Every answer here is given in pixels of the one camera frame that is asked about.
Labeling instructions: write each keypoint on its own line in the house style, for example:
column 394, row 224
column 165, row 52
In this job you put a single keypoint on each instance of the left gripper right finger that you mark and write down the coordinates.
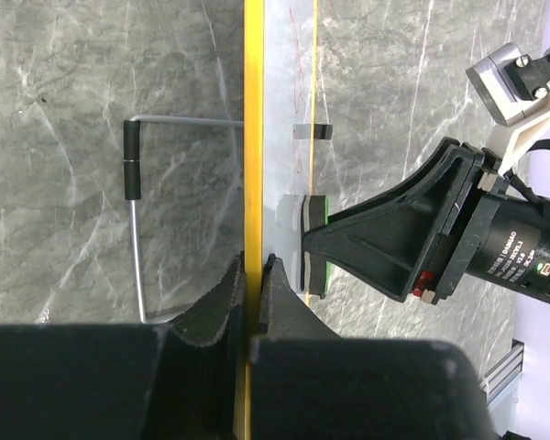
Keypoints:
column 307, row 382

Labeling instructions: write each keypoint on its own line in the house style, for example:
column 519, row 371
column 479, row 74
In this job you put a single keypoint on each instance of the green whiteboard eraser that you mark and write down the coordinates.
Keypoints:
column 315, row 268

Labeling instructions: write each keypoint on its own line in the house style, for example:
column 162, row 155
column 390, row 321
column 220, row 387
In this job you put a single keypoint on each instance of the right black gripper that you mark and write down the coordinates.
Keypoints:
column 423, row 235

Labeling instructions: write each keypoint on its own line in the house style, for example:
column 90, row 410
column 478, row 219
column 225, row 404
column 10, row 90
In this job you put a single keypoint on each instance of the aluminium right side rail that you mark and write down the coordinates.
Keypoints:
column 501, row 384

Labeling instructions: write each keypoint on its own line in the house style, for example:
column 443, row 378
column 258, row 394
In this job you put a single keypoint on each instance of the yellow framed whiteboard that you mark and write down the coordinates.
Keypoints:
column 280, row 46

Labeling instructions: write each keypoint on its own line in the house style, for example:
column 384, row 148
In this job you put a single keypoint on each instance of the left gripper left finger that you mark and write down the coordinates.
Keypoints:
column 119, row 366

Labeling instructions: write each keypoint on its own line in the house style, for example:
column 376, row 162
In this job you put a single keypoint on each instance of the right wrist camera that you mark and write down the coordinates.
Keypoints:
column 515, row 89

